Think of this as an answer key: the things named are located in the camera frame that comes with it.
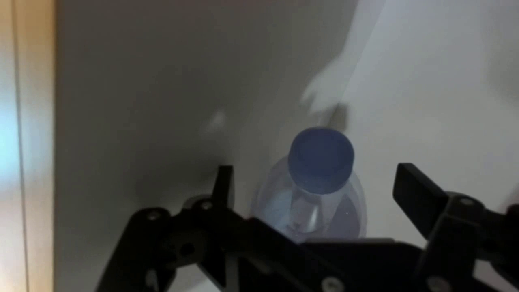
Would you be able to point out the clear water bottle blue cap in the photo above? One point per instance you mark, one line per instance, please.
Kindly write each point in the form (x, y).
(321, 159)

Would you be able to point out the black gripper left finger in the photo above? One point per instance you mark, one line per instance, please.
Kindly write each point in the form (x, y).
(156, 243)

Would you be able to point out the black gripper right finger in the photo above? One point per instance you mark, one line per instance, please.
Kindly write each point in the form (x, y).
(464, 237)

